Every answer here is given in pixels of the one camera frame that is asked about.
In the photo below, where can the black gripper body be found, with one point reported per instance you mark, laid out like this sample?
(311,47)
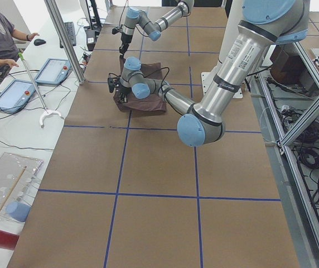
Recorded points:
(125,40)
(123,91)

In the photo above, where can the dark brown t-shirt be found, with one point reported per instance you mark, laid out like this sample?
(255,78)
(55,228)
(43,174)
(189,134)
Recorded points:
(143,80)

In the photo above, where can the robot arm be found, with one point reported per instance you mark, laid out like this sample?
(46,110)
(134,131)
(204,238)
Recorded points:
(259,24)
(136,17)

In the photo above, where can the black power adapter box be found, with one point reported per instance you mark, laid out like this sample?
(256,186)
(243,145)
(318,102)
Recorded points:
(90,39)

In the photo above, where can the black keyboard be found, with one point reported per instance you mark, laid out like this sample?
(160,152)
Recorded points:
(70,30)

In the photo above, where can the far blue teach pendant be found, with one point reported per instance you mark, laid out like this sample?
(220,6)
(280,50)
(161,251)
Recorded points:
(53,72)

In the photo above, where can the blue teach pendant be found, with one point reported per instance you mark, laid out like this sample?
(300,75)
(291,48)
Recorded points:
(53,72)
(15,96)

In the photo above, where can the reacher grabber stick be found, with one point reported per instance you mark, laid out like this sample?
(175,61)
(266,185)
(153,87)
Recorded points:
(46,112)

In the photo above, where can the black computer mouse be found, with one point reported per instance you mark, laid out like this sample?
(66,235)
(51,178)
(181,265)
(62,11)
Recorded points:
(38,42)

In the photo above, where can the near blue teach pendant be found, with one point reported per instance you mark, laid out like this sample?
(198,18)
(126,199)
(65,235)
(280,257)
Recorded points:
(15,96)

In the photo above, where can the wooden stick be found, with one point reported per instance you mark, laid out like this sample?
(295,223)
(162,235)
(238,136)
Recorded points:
(11,189)

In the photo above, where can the clear plastic bag with items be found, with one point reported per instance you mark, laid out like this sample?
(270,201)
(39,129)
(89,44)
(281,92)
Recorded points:
(28,185)

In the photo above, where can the light blue plastic cup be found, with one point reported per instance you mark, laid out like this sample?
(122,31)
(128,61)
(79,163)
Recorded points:
(18,211)

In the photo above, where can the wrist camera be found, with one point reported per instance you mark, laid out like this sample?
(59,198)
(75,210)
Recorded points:
(116,30)
(113,84)

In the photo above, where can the aluminium frame post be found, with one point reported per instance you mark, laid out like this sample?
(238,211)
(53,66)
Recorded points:
(62,34)

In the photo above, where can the aluminium truss frame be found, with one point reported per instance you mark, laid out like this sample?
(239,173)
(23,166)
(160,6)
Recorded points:
(285,88)

